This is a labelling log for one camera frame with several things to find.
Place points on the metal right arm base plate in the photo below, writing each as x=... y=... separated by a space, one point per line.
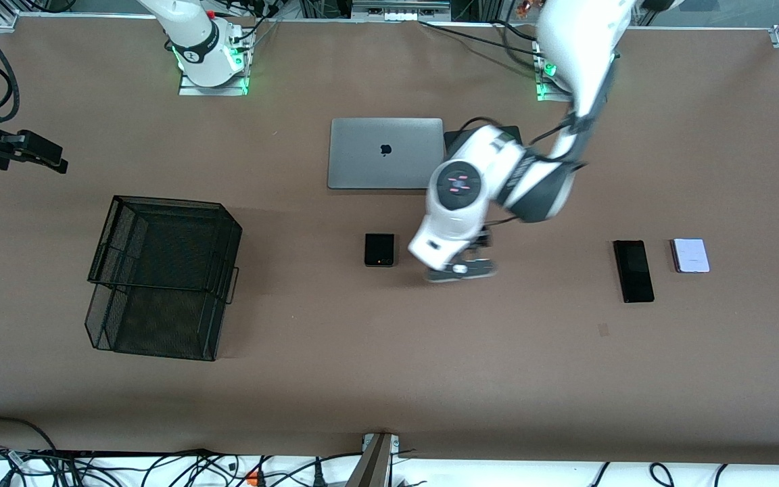
x=227 y=89

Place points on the black flip phone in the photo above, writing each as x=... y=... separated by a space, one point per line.
x=379 y=250

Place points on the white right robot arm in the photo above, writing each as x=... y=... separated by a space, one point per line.
x=193 y=40

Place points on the silver closed laptop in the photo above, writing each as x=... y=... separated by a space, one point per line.
x=386 y=166

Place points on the small clear tape patch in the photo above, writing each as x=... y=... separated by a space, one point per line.
x=603 y=330

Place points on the grey power strip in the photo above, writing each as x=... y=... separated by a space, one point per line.
x=399 y=10

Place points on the black mouse pad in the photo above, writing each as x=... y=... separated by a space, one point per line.
x=457 y=138

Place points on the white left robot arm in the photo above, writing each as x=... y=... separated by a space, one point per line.
x=565 y=40

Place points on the long black slab smartphone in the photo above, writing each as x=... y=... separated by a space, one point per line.
x=633 y=270

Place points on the aluminium camera mount post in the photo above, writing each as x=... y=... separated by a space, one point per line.
x=372 y=467

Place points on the white lavender flip phone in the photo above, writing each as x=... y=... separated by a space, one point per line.
x=691 y=255

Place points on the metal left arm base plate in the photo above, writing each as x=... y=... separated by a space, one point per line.
x=544 y=93

